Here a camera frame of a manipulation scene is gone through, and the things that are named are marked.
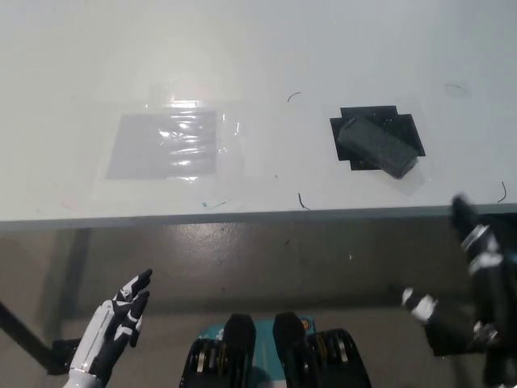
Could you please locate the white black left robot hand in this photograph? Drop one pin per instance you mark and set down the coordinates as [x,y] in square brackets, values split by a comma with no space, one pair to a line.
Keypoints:
[103,331]

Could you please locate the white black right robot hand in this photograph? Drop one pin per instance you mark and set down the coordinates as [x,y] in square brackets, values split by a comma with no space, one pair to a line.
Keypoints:
[484,283]

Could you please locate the dark grey whiteboard eraser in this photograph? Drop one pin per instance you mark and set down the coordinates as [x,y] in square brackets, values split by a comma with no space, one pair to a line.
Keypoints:
[377,145]

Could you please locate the black taped foot plate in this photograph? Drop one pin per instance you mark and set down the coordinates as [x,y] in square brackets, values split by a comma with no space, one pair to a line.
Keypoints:
[66,355]

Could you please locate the black table leg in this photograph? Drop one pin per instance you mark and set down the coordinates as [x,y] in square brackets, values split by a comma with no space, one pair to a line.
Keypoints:
[24,335]

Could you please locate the black tape mark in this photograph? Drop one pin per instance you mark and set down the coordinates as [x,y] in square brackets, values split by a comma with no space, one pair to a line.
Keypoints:
[400,121]

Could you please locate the clear plastic film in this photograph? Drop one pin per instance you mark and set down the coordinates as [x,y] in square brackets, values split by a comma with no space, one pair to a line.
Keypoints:
[230,149]

